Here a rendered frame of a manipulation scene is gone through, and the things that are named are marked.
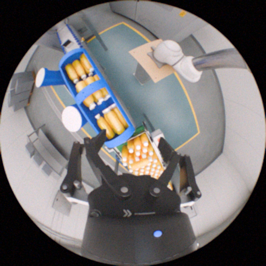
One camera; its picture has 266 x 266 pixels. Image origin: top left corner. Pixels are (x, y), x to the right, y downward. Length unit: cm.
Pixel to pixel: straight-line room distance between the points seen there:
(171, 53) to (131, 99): 134
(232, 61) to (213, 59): 12
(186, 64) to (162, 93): 132
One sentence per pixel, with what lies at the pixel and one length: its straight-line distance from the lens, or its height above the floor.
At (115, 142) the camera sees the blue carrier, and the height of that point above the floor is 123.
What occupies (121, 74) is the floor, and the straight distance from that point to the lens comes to 180.
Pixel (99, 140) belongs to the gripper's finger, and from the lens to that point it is 16.
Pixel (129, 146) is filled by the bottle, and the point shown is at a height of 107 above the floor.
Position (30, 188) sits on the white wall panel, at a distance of 350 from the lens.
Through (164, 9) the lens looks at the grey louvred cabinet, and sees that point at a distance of 180.
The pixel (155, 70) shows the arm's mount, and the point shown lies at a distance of 80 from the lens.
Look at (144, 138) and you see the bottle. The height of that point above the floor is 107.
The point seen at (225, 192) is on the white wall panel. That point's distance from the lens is 468.
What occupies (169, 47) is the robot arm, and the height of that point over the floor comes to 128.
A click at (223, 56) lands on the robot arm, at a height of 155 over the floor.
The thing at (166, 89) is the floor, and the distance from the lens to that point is 191.
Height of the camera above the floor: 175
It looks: 63 degrees down
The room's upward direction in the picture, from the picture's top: 176 degrees clockwise
